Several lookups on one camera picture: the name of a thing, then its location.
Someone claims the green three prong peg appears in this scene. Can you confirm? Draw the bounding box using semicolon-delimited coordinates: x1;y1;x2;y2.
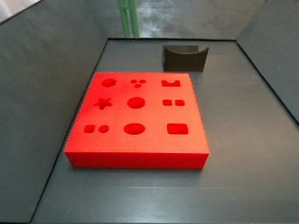
117;0;138;39

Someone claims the red shape sorting board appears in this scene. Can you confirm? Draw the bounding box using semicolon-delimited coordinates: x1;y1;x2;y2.
64;73;209;169

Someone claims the black curved block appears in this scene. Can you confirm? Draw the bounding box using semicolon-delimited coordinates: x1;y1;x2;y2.
162;45;209;72

